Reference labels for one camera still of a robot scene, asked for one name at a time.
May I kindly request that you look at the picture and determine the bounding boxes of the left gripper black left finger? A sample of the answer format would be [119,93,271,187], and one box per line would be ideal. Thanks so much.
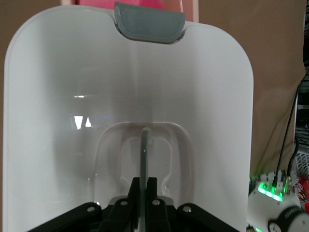
[28,177,143,232]

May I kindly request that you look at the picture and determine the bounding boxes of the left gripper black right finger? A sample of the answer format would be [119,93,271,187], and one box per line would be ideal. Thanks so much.
[145,177,239,232]

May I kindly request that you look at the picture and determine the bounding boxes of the pale pink storage box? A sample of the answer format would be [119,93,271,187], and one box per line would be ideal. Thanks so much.
[60,0,200,24]

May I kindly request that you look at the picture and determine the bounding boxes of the white box lid grey latches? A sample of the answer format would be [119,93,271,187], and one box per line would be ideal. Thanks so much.
[2,1,254,232]

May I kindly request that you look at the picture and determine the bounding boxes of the black base cable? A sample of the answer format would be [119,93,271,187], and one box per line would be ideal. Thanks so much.
[272,78,305,191]
[286,129,309,184]

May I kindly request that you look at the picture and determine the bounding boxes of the white vented device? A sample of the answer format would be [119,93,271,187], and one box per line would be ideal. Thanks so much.
[295,144,309,175]

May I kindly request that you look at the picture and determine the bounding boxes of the red printed package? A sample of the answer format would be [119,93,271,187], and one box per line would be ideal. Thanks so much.
[296,175,309,204]

